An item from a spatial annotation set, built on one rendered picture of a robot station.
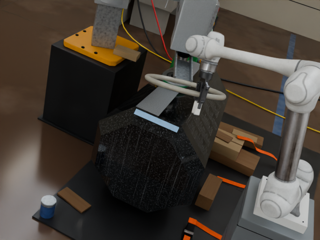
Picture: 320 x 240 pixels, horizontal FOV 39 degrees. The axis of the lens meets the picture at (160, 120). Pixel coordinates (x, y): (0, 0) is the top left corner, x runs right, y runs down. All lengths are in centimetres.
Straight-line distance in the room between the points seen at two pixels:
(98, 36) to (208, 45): 165
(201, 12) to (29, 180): 174
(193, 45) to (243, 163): 207
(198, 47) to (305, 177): 85
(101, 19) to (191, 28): 87
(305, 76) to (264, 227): 89
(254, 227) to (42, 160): 187
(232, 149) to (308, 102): 209
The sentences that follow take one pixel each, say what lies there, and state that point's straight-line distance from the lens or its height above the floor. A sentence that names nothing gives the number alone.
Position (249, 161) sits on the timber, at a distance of 415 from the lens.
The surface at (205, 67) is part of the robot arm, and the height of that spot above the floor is 141.
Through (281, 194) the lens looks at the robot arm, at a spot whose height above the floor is 109.
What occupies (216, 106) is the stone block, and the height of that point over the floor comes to 70.
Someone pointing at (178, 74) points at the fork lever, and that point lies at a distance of 297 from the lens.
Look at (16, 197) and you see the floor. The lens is 338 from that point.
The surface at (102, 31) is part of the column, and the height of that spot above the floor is 92.
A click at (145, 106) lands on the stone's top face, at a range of 300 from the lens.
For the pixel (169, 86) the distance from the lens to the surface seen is 242.
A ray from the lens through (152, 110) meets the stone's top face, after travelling 298.
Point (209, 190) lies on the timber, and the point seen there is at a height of 13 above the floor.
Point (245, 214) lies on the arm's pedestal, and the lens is 250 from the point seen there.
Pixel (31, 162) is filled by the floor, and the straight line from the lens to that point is 366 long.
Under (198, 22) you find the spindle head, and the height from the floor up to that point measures 137.
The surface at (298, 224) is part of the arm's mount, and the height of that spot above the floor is 85.
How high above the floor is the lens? 239
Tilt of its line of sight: 33 degrees down
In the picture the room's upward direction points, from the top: 16 degrees clockwise
